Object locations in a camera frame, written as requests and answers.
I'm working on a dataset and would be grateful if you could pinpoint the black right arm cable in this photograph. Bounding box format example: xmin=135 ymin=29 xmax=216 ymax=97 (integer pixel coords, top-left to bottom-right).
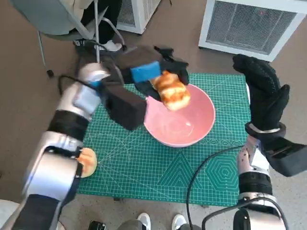
xmin=202 ymin=202 xmax=276 ymax=230

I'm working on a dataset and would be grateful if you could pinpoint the seated person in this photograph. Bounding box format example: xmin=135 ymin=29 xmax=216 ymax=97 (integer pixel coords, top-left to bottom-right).
xmin=71 ymin=0 xmax=125 ymax=52

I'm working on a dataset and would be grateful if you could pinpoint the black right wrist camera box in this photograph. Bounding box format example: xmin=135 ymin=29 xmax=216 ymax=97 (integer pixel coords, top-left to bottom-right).
xmin=261 ymin=136 xmax=307 ymax=178

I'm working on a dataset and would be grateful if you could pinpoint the grey chair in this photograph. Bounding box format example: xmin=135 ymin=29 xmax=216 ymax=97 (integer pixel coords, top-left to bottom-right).
xmin=11 ymin=0 xmax=127 ymax=77

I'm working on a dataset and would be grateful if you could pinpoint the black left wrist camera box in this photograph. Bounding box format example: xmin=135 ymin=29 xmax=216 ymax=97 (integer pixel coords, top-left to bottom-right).
xmin=100 ymin=81 xmax=147 ymax=131

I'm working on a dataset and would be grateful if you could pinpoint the large white mesh cabinet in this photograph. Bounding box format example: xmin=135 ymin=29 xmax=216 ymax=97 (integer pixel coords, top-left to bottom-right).
xmin=198 ymin=0 xmax=307 ymax=62

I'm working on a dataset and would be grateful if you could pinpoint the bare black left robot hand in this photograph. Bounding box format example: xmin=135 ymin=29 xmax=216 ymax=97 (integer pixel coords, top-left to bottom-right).
xmin=112 ymin=45 xmax=190 ymax=101

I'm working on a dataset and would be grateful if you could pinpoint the small white mesh cabinet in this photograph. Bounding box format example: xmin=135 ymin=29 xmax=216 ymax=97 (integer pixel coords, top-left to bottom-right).
xmin=116 ymin=0 xmax=162 ymax=35

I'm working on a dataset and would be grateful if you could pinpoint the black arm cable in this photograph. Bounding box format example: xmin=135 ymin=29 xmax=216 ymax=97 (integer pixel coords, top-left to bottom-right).
xmin=202 ymin=202 xmax=276 ymax=230
xmin=58 ymin=74 xmax=106 ymax=95

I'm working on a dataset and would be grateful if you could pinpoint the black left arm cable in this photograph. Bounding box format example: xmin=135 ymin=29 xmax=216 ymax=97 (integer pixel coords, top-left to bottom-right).
xmin=58 ymin=74 xmax=106 ymax=95

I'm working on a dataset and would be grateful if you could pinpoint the round bread bun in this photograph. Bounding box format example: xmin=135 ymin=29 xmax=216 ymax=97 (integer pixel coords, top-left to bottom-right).
xmin=76 ymin=148 xmax=98 ymax=178

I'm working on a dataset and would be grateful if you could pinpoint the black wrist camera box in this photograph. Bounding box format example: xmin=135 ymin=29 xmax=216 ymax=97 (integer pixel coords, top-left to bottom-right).
xmin=261 ymin=136 xmax=307 ymax=178
xmin=100 ymin=81 xmax=147 ymax=131

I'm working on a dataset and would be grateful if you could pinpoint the white plastic bag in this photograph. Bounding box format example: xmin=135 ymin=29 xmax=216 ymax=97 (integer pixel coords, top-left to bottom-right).
xmin=0 ymin=198 xmax=24 ymax=230

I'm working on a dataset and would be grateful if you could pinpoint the standing person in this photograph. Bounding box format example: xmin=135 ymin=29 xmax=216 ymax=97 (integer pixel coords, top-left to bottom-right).
xmin=118 ymin=212 xmax=200 ymax=230

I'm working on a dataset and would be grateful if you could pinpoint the pink bowl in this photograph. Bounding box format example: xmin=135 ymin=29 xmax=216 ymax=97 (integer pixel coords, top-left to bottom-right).
xmin=143 ymin=83 xmax=216 ymax=148

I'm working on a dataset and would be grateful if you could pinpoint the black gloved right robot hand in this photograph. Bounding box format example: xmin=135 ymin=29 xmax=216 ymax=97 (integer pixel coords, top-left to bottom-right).
xmin=232 ymin=54 xmax=290 ymax=132

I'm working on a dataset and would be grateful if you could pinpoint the green cutting mat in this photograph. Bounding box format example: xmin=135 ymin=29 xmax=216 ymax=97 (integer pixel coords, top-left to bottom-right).
xmin=76 ymin=72 xmax=250 ymax=207

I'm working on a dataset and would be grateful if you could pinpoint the braided toasted bread loaf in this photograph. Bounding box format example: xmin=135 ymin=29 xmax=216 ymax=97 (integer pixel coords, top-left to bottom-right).
xmin=152 ymin=70 xmax=191 ymax=112

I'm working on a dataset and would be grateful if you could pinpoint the long black robot cable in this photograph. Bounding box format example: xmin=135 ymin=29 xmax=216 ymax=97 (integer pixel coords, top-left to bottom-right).
xmin=186 ymin=145 xmax=245 ymax=228

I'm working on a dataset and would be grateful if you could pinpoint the small black device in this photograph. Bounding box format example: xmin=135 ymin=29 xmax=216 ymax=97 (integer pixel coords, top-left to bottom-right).
xmin=88 ymin=220 xmax=107 ymax=230

